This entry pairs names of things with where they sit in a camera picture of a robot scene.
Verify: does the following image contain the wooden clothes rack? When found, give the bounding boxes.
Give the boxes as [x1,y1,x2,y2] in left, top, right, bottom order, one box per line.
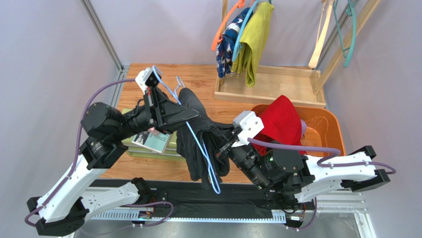
[213,0,380,108]

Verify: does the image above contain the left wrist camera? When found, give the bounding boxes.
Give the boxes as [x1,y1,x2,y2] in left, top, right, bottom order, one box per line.
[135,67,161,95]

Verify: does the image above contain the purple trousers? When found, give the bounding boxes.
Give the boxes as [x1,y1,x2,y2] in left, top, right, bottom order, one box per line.
[300,119,308,137]

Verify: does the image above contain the blue wire hanger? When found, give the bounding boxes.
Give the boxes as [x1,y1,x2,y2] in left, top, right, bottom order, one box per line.
[152,65,221,194]

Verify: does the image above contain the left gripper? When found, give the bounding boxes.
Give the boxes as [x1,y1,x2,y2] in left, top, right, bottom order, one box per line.
[113,87,200,141]

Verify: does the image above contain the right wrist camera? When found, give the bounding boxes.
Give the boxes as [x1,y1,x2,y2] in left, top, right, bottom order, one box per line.
[232,111,264,148]

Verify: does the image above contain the black trousers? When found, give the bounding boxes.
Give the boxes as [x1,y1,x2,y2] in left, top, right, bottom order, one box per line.
[176,88,234,190]

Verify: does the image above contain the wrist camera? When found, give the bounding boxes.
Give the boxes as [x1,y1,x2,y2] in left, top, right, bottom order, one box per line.
[232,111,264,148]
[135,67,161,95]

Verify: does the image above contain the orange plastic basket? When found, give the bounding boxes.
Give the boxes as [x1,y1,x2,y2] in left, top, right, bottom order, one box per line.
[250,104,347,157]

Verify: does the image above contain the teal hanger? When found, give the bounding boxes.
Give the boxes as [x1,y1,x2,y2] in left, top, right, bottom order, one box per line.
[331,0,358,68]

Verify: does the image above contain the green box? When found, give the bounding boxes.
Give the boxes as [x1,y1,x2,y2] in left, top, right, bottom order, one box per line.
[121,108,185,162]

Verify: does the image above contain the beige hanger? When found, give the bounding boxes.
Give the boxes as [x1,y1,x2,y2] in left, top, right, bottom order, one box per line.
[308,0,334,69]

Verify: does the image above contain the light blue hanger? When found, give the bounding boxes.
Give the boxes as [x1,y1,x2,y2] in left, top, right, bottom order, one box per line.
[231,0,258,62]

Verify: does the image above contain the orange hanger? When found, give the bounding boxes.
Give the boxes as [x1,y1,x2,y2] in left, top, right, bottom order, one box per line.
[211,0,245,51]

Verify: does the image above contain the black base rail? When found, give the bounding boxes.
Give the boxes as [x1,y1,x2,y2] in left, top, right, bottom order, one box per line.
[66,179,363,229]

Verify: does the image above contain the red trousers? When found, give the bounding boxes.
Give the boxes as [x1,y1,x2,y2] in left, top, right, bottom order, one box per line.
[253,95,302,146]

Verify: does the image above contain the teal book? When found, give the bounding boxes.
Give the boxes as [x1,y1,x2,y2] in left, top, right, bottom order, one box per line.
[132,131,172,154]

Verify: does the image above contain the blue patterned trousers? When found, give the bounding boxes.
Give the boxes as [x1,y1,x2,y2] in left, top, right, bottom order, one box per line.
[215,7,250,78]

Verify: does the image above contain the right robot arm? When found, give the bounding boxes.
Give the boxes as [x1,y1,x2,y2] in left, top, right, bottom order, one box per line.
[213,127,396,210]

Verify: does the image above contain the yellow-green trousers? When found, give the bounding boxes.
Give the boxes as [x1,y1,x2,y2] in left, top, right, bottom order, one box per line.
[230,1,274,87]

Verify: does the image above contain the aluminium frame post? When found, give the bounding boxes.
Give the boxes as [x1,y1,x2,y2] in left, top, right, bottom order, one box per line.
[80,0,124,73]

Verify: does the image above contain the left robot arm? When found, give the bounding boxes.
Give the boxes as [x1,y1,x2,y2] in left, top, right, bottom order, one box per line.
[27,87,199,237]

